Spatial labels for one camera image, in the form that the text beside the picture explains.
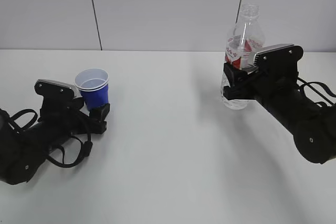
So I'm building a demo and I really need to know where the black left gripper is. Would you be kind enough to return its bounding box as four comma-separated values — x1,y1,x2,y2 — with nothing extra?
39,103,110,140

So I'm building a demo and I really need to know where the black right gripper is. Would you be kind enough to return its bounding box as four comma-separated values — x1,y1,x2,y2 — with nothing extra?
223,62,301,103

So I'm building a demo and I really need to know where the blue paper cup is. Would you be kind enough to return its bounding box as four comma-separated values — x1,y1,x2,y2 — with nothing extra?
75,68,109,111

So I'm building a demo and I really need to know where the clear Wahaha water bottle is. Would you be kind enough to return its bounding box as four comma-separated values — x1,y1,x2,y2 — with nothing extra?
219,3,265,110

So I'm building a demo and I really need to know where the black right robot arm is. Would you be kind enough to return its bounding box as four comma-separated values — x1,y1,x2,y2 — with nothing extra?
223,63,335,164

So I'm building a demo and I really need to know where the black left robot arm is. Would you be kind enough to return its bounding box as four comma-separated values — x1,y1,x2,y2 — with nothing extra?
1,98,110,185

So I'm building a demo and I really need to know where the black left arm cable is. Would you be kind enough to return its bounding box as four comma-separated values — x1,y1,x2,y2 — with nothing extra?
7,108,93,168

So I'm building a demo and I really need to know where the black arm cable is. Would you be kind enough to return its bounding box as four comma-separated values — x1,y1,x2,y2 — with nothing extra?
296,77,336,106
7,108,93,168

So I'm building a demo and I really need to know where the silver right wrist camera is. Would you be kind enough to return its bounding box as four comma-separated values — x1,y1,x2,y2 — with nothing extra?
249,44,303,81

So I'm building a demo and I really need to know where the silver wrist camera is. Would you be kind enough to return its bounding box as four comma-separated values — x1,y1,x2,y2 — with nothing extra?
249,44,303,81
34,79,84,109

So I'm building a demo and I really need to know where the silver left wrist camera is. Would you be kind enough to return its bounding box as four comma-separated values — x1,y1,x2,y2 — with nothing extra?
34,79,84,109

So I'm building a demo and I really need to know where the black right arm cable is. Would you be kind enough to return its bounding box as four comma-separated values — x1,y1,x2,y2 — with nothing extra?
296,77,336,106

